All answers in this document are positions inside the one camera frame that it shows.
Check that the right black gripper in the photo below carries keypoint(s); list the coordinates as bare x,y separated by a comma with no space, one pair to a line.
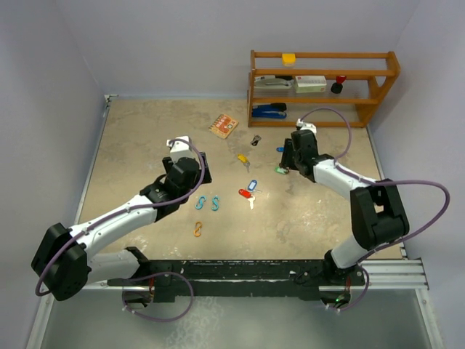
287,161

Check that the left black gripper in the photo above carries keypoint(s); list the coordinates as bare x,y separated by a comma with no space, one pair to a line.
167,162

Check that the green tag key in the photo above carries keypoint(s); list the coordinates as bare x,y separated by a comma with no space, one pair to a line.
281,170

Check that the teal carabiner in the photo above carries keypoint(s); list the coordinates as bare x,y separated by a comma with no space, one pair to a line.
215,203
200,203

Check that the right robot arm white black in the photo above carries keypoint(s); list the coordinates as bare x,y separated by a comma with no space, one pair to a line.
377,213

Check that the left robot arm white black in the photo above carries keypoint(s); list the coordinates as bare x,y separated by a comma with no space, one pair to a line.
65,260

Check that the blue black stapler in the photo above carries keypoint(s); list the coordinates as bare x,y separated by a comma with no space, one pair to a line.
270,111

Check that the yellow tag key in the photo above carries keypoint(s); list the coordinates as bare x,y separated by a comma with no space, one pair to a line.
245,161

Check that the orange small notebook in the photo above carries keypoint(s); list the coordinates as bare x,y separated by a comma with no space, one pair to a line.
223,125

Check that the orange carabiner lower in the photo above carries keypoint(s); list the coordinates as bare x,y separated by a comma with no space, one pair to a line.
198,229

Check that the red tag key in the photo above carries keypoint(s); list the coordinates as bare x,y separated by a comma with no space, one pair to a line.
248,195

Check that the white red box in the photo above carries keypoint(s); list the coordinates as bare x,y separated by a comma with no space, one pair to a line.
310,84

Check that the wooden shelf rack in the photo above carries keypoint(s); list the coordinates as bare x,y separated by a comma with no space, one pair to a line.
369,78

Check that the red black stamp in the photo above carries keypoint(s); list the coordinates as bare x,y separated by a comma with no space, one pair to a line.
337,86

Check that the grey stapler on shelf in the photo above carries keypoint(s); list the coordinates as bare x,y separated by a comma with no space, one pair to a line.
273,82

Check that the yellow lid container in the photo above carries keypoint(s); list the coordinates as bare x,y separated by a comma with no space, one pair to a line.
288,59

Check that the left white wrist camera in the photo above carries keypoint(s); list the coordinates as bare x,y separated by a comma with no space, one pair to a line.
180,148

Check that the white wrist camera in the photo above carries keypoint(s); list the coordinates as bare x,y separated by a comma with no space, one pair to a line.
301,124
180,148

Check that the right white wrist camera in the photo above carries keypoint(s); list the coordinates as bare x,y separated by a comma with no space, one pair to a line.
301,124

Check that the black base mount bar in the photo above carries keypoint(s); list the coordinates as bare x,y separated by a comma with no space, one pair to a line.
302,279

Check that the aluminium rail frame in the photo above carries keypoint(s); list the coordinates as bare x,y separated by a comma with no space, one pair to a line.
380,274

